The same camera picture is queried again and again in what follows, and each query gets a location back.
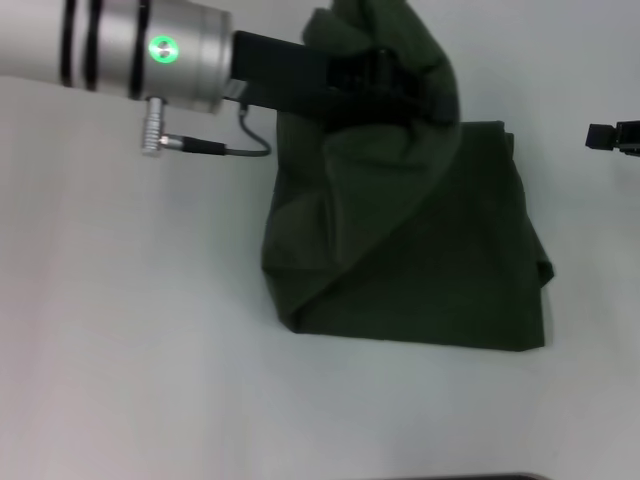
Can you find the dark green FREE! t-shirt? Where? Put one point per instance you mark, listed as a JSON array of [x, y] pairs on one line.
[[425, 225]]

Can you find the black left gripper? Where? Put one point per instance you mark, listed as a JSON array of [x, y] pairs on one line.
[[285, 75]]

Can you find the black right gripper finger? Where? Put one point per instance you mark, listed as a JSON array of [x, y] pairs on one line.
[[612, 137]]

